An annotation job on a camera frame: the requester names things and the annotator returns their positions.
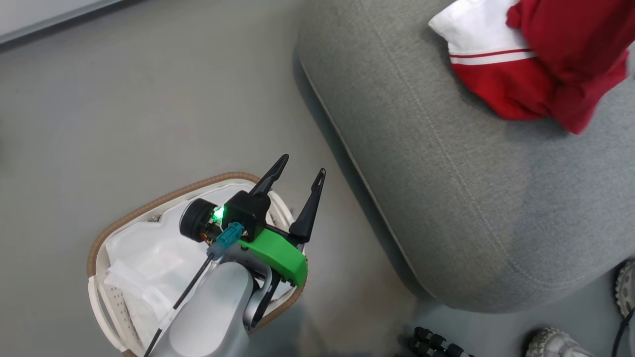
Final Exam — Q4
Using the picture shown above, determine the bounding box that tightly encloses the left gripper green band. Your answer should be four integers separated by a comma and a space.
179, 154, 327, 288

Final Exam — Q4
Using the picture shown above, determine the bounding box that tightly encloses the red jersey white lettering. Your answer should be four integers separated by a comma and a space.
428, 0, 554, 121

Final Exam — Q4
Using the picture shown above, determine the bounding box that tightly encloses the red and white shirt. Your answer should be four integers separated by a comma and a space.
506, 0, 632, 135

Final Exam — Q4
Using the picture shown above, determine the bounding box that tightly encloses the grey fabric sofa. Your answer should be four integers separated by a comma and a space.
297, 0, 635, 314

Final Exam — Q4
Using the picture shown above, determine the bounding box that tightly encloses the white mesh basket liner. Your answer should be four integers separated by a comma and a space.
102, 184, 294, 350

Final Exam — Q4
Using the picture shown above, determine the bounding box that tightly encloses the white basket brown woven rim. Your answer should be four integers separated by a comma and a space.
87, 172, 309, 357

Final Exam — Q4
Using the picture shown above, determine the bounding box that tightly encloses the black ribbed cable conduit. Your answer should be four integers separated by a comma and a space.
408, 326, 474, 357

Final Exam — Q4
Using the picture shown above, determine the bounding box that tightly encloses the grey partition bottom rail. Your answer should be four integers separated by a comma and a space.
0, 0, 125, 45

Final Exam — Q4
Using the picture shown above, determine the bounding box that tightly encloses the thin black cable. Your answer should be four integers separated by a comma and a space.
611, 306, 635, 357

